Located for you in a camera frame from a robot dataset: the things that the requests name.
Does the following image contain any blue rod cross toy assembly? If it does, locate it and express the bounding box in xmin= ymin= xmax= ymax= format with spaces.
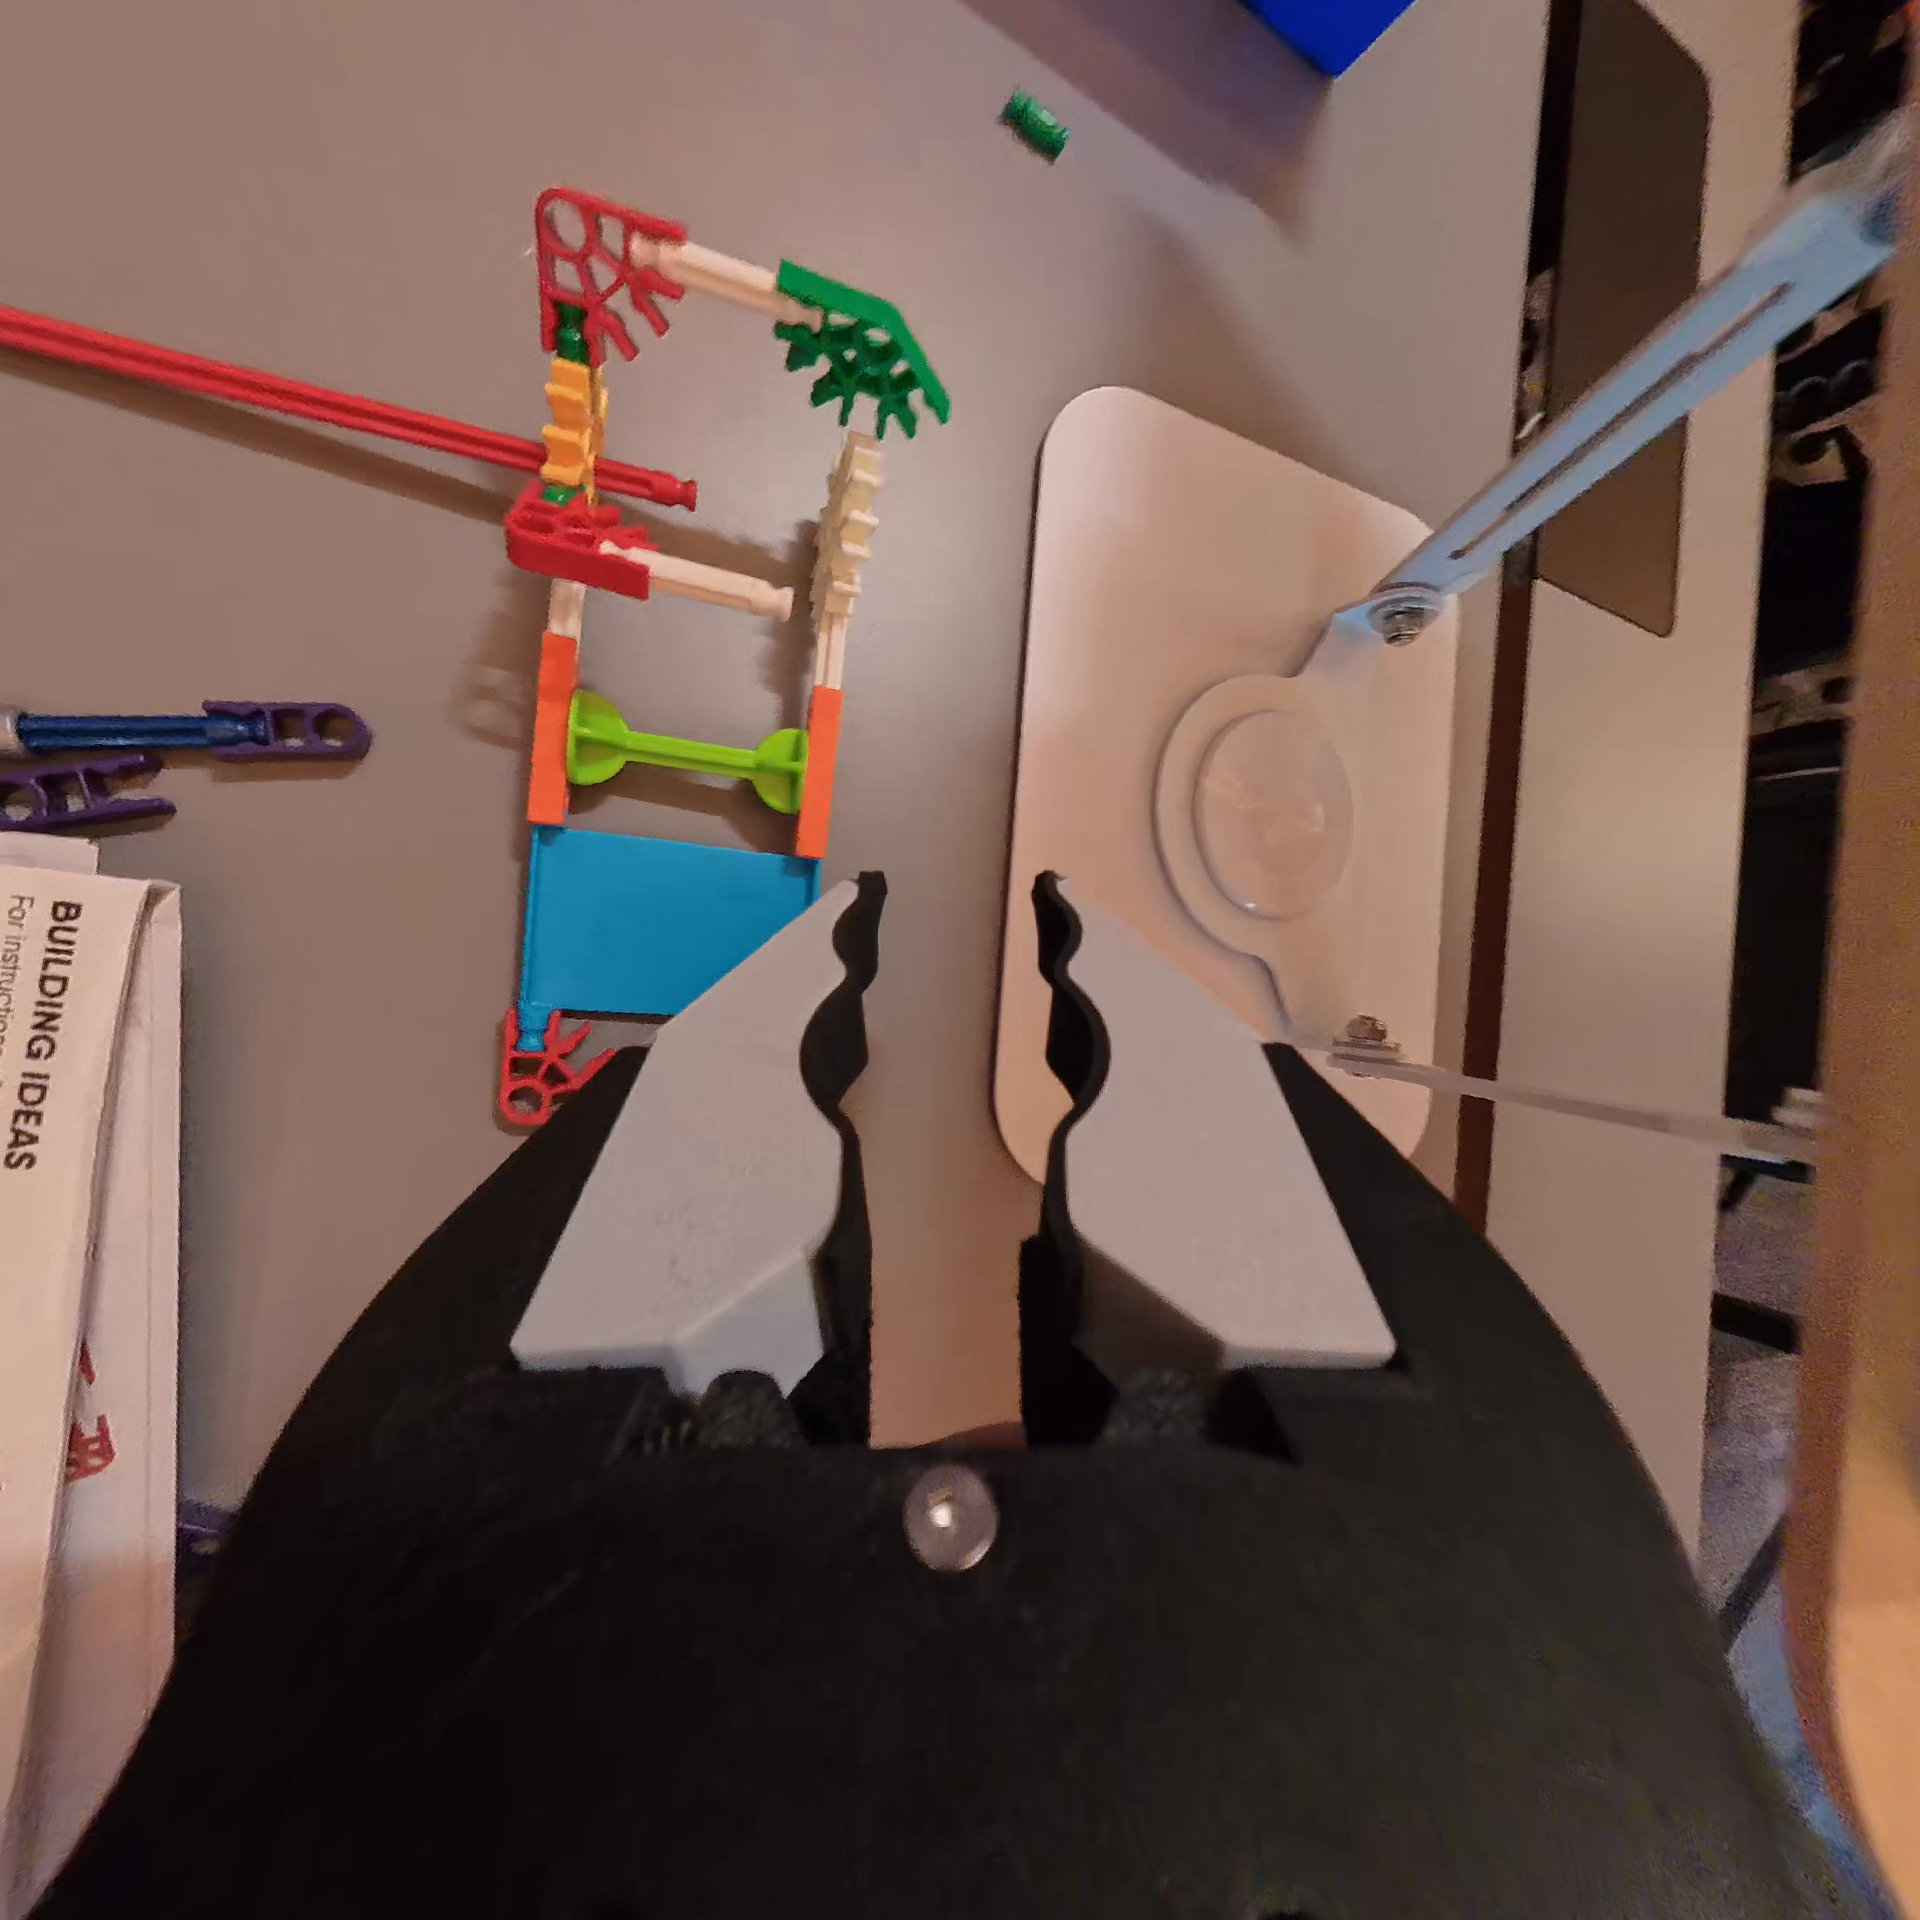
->
xmin=0 ymin=699 xmax=373 ymax=769

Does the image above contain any white instruction leaflet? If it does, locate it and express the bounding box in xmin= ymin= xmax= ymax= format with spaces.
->
xmin=0 ymin=878 xmax=186 ymax=1892

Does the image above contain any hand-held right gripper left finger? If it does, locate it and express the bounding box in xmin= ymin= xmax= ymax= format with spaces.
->
xmin=509 ymin=873 xmax=890 ymax=1450

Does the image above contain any dark table cable hatch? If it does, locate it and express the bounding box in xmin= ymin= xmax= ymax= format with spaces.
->
xmin=1545 ymin=0 xmax=1715 ymax=640

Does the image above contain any blue plastic bin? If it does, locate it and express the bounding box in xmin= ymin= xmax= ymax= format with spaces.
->
xmin=1236 ymin=0 xmax=1419 ymax=79

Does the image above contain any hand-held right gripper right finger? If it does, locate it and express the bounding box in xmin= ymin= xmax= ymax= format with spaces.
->
xmin=1020 ymin=871 xmax=1397 ymax=1450

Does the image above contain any green toy connector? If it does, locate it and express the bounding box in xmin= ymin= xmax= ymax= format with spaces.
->
xmin=772 ymin=259 xmax=954 ymax=444

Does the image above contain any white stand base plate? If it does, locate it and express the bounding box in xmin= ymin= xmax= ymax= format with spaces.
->
xmin=992 ymin=387 xmax=1461 ymax=1194

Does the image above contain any long red toy rod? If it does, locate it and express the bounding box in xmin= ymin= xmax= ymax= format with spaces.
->
xmin=0 ymin=305 xmax=699 ymax=512

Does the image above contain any colourful toy construction frame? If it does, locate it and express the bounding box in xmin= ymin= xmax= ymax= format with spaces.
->
xmin=498 ymin=187 xmax=954 ymax=1129

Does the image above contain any clear round disc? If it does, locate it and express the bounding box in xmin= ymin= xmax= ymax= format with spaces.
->
xmin=1196 ymin=711 xmax=1356 ymax=922

